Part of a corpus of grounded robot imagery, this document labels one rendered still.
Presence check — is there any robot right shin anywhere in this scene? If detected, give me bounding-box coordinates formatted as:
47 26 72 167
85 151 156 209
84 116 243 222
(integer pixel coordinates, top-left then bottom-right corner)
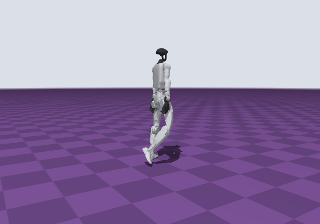
147 126 170 153

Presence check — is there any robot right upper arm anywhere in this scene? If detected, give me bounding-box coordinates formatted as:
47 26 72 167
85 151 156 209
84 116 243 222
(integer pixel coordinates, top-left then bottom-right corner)
162 64 171 84

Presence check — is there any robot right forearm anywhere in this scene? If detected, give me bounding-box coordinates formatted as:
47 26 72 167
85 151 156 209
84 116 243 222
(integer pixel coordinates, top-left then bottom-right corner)
164 79 171 101

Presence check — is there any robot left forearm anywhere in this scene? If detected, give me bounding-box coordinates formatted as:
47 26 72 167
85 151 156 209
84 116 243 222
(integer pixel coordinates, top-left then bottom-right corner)
152 86 158 100

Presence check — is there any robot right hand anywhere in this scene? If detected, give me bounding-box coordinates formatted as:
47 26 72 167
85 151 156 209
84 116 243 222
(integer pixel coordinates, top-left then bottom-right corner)
161 97 170 114

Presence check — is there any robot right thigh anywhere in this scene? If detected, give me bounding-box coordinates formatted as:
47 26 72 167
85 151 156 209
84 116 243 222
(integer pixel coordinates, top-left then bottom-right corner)
160 98 174 135

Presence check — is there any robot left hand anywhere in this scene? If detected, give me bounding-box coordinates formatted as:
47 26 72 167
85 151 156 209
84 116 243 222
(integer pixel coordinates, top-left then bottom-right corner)
149 98 155 113

